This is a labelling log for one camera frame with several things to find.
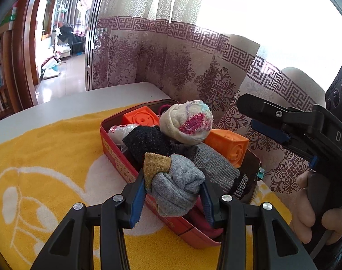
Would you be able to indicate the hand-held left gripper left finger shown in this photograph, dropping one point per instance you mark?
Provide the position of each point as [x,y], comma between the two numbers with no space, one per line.
[137,202]

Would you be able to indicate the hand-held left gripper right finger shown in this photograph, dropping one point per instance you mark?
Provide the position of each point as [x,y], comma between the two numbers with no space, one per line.
[208,205]

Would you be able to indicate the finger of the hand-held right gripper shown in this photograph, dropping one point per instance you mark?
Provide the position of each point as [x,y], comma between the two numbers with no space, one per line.
[272,112]
[269,130]

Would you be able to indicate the light grey sock mustard toe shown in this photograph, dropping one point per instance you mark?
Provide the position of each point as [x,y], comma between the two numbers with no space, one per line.
[176,185]

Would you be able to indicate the red tin box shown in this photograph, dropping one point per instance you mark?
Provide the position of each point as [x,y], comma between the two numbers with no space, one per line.
[123,166]

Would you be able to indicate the small orange rubber cube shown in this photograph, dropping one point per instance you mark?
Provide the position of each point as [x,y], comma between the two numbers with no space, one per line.
[230,149]

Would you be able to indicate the grey marled sock roll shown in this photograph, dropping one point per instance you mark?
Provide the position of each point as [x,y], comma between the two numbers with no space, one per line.
[215,160]

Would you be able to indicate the black sock ball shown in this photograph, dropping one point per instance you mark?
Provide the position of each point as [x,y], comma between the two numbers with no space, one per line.
[148,142]

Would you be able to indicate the large orange rubber cube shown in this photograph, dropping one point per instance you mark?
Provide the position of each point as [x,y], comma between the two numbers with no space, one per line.
[140,116]

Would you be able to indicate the cream sock ball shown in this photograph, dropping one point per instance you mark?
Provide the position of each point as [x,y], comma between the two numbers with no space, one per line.
[173,123]

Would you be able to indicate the person's right hand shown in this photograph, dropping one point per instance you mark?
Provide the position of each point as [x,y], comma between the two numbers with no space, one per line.
[301,219]

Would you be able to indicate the yellow printed blanket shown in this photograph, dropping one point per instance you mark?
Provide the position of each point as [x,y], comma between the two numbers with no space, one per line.
[47,146]

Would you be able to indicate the patterned beige purple curtain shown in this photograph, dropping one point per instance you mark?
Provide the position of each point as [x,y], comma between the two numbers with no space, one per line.
[173,62]

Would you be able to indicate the white plastic bag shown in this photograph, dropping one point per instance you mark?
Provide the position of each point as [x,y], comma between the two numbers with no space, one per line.
[51,69]

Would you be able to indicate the dark wooden door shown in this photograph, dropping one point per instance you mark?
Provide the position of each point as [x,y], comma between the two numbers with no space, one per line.
[92,33]

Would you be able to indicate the wooden bookshelf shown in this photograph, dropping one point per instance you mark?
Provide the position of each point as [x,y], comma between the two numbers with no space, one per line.
[8,76]

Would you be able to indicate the pile of dark clothes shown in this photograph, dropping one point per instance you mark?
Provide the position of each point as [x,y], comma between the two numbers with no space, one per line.
[67,33]

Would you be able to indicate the white coat rack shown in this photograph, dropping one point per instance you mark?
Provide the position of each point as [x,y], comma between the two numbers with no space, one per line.
[60,25]

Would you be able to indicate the grey brown curtain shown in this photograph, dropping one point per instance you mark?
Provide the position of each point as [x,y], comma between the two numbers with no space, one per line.
[69,2]

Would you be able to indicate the green box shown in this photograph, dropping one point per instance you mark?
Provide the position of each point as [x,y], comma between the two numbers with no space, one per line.
[13,14]

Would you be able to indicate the wooden door frame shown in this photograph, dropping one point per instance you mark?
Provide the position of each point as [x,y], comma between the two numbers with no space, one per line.
[30,47]

